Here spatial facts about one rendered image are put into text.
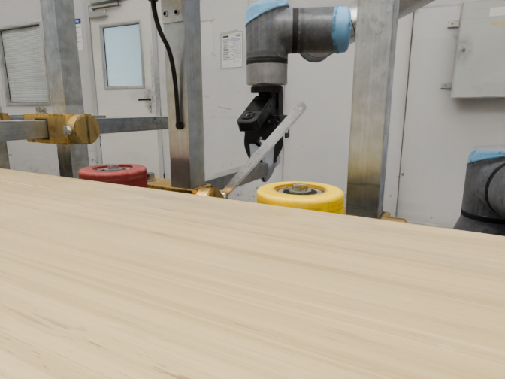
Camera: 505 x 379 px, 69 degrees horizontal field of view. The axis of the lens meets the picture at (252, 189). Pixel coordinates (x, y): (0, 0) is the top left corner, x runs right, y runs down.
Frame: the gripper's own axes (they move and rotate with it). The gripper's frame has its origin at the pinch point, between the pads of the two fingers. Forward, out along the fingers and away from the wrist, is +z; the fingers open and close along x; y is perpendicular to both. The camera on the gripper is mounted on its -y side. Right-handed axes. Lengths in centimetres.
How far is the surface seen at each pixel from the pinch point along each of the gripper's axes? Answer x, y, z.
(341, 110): 45, 235, -9
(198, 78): -5.8, -31.1, -20.0
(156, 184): 0.3, -33.9, -5.2
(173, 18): -4.3, -33.8, -27.2
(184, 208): -19, -51, -8
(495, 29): -55, 218, -60
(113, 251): -21, -60, -9
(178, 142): -4.0, -33.8, -11.5
